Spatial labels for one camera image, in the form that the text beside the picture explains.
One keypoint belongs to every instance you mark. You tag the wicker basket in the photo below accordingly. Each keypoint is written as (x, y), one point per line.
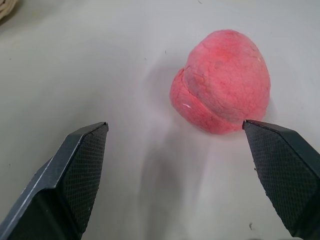
(6, 7)

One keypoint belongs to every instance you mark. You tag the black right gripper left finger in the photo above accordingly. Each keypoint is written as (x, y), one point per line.
(75, 180)

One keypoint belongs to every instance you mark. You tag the pink peach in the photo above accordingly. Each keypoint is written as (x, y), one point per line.
(222, 82)

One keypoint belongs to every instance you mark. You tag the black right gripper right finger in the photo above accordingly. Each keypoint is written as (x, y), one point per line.
(282, 170)

